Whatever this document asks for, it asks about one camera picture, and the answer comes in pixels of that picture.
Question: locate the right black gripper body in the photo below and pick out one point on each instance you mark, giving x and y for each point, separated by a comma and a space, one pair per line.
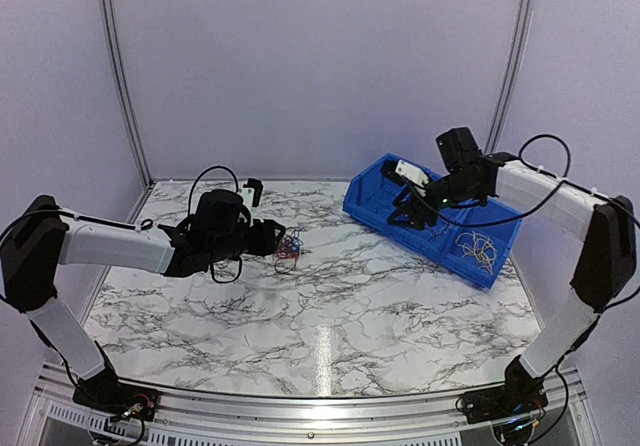
455, 190

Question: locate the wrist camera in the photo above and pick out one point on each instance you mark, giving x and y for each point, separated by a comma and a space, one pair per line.
406, 176
251, 192

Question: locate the left aluminium frame post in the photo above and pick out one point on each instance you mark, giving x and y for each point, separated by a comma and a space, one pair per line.
123, 94

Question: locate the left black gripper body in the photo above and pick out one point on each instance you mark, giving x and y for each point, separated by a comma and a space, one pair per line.
226, 246

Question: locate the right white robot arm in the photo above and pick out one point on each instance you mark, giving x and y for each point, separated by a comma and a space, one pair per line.
588, 236

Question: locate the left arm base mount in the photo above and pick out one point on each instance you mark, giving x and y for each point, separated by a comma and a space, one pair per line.
115, 398

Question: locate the blue three-compartment bin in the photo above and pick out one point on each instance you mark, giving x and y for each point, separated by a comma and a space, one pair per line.
476, 254

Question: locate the right aluminium frame post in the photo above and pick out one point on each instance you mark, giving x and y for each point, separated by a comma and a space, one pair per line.
515, 57

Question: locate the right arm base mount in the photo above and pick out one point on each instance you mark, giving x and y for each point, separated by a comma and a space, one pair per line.
495, 403

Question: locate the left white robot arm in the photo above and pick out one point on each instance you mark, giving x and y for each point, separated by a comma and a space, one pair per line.
47, 236

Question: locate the aluminium frame post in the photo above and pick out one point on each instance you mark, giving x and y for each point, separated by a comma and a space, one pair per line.
515, 57
123, 94

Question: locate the aluminium front rail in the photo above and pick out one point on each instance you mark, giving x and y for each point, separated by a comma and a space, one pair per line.
185, 417

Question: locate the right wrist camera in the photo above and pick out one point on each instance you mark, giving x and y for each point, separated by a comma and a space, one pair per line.
406, 176

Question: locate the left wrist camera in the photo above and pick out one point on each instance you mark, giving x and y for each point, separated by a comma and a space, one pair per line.
251, 192

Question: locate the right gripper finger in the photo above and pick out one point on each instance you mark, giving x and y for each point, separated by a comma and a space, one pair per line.
414, 220
403, 212

